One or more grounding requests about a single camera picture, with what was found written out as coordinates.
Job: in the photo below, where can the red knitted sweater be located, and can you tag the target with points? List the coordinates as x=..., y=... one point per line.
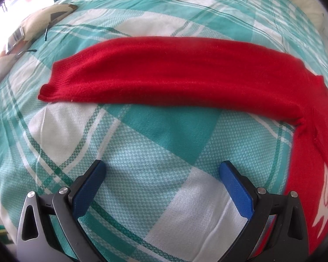
x=207, y=72

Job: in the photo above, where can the patterned beige pillow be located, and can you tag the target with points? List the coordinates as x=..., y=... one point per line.
x=32, y=27

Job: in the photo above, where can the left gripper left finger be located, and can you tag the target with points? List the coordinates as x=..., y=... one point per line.
x=36, y=237

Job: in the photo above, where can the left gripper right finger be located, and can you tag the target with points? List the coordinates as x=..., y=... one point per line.
x=288, y=240

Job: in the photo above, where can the teal plaid bed sheet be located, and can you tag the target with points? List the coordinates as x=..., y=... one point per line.
x=162, y=199

